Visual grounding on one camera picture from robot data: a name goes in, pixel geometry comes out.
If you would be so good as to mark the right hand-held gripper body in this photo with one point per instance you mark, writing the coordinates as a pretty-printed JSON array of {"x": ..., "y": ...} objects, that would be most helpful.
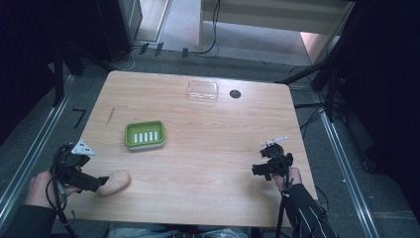
[{"x": 275, "y": 158}]

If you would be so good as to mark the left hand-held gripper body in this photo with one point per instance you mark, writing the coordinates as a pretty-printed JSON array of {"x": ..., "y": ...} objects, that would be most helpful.
[{"x": 71, "y": 162}]

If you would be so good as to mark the beige bread roll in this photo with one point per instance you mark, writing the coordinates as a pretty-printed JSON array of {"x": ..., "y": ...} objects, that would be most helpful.
[{"x": 114, "y": 183}]

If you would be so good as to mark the person's right hand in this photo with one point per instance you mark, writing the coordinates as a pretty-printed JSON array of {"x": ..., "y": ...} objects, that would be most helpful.
[{"x": 290, "y": 178}]

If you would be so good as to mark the person's left hand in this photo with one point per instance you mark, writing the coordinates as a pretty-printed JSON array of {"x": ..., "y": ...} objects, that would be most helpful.
[{"x": 41, "y": 190}]

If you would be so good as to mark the black floor tape mark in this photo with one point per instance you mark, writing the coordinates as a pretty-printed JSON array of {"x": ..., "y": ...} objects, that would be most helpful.
[{"x": 79, "y": 116}]

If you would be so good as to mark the thin wooden stick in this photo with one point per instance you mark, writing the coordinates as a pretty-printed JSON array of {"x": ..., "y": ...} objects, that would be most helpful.
[{"x": 110, "y": 116}]

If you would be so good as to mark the green soap dish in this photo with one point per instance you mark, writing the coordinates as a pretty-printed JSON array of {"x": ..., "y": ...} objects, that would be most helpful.
[{"x": 145, "y": 135}]

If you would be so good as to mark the clear plastic container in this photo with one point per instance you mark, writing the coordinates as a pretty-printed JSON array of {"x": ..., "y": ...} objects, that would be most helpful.
[{"x": 202, "y": 91}]

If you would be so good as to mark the white wooden furniture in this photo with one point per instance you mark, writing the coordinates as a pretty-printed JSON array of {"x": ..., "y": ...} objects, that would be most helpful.
[{"x": 274, "y": 20}]

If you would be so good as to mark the metal floor rail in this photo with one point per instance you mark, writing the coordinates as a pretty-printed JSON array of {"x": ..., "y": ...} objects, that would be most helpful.
[
  {"x": 346, "y": 172},
  {"x": 31, "y": 155}
]

